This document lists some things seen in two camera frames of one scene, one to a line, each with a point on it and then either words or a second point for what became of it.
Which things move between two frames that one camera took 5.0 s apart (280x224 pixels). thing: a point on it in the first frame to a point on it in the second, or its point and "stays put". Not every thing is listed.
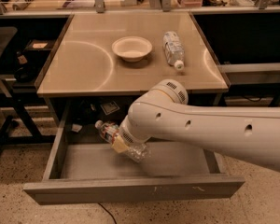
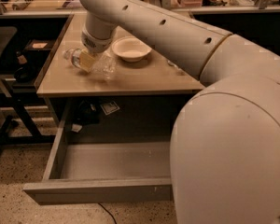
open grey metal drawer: (92, 171) stays put
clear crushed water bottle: (136, 152) to (104, 64)
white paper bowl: (132, 48) stays put
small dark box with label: (38, 45) stays put
